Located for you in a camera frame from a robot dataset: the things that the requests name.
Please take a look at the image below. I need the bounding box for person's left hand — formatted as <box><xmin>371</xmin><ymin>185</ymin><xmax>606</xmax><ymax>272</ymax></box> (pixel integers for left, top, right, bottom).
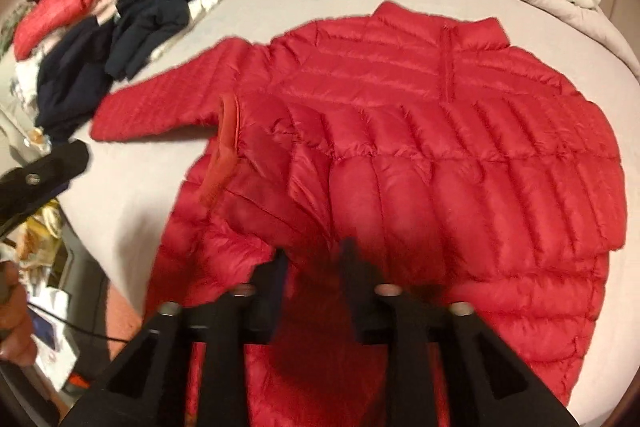
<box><xmin>0</xmin><ymin>277</ymin><xmax>39</xmax><ymax>368</ymax></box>

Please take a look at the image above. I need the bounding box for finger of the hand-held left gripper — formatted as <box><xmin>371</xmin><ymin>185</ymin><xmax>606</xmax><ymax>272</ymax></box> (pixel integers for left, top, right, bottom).
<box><xmin>0</xmin><ymin>139</ymin><xmax>92</xmax><ymax>235</ymax></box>

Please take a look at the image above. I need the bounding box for folded red puffer jacket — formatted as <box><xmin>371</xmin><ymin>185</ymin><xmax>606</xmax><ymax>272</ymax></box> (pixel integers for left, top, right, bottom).
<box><xmin>12</xmin><ymin>0</ymin><xmax>111</xmax><ymax>60</ymax></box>

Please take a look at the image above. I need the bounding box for navy hooded garment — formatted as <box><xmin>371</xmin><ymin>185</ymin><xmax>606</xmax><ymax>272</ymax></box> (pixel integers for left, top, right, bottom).
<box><xmin>105</xmin><ymin>0</ymin><xmax>211</xmax><ymax>80</ymax></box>

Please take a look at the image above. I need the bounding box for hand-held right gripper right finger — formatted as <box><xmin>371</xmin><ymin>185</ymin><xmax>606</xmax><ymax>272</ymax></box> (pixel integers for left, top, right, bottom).
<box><xmin>340</xmin><ymin>237</ymin><xmax>576</xmax><ymax>427</ymax></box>

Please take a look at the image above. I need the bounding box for red puffer jacket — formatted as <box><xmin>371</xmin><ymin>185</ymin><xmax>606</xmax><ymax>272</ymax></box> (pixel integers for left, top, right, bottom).
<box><xmin>12</xmin><ymin>0</ymin><xmax>111</xmax><ymax>60</ymax></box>
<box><xmin>90</xmin><ymin>1</ymin><xmax>628</xmax><ymax>427</ymax></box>

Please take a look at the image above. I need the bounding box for black cable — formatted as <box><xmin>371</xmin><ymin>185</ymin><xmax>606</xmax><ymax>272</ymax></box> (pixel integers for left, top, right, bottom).
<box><xmin>27</xmin><ymin>302</ymin><xmax>131</xmax><ymax>344</ymax></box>

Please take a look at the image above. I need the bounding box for bed with pink sheet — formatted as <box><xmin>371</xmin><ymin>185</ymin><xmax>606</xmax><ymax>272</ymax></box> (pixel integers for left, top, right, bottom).
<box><xmin>0</xmin><ymin>0</ymin><xmax>640</xmax><ymax>408</ymax></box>

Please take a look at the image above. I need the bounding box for white garment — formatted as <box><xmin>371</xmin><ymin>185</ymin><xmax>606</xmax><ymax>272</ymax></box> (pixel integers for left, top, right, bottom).
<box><xmin>187</xmin><ymin>0</ymin><xmax>223</xmax><ymax>28</ymax></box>

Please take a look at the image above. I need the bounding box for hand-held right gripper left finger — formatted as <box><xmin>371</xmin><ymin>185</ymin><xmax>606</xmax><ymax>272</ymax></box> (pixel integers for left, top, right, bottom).
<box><xmin>62</xmin><ymin>249</ymin><xmax>291</xmax><ymax>427</ymax></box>

